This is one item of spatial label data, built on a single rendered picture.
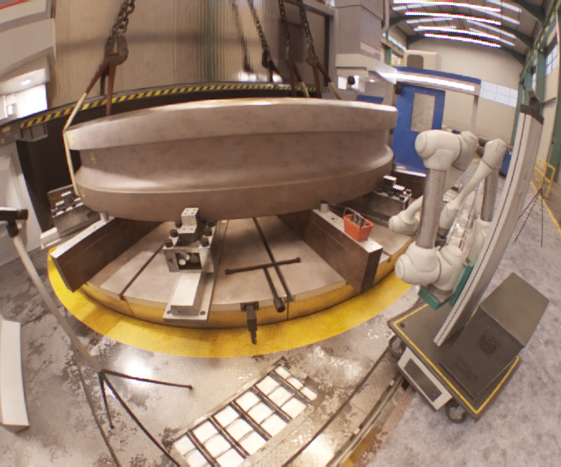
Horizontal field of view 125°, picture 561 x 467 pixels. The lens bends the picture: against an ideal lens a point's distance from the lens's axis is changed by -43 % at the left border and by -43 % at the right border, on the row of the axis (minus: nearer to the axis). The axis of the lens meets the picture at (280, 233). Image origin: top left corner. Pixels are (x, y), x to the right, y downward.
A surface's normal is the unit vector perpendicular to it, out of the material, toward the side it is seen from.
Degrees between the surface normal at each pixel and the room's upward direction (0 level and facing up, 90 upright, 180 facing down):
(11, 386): 37
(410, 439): 0
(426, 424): 0
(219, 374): 0
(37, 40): 90
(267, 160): 90
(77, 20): 90
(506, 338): 90
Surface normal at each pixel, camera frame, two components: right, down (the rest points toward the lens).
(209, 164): 0.11, 0.50
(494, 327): -0.92, 0.19
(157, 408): 0.00, -0.86
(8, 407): 0.43, -0.90
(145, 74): 0.72, 0.36
